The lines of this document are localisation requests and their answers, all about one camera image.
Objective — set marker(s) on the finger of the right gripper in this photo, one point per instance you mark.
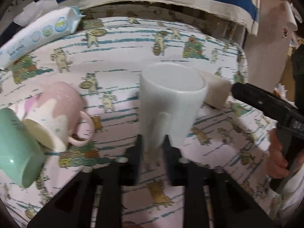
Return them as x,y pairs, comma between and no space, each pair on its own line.
266,102

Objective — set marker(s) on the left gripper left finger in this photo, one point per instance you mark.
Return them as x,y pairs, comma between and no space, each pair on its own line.
72,206

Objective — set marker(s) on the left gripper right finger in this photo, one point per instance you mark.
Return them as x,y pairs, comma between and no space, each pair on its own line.
212,198

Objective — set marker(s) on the beige plastic cup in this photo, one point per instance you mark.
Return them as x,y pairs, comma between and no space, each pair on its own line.
218,89

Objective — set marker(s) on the mint green cup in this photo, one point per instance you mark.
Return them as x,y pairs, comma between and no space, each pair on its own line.
21,156

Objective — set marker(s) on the right hand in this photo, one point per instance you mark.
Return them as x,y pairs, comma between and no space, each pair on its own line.
276,163

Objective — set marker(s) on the wooden cabinet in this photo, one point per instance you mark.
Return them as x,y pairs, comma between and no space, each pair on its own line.
267,51

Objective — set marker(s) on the pink white ceramic mug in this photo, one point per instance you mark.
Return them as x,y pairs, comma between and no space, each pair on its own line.
52,117

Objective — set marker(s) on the cat print bed sheet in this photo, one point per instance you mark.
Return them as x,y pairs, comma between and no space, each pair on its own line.
104,62

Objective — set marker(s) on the baby wipes pack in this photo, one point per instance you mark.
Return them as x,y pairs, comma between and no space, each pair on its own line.
43,21

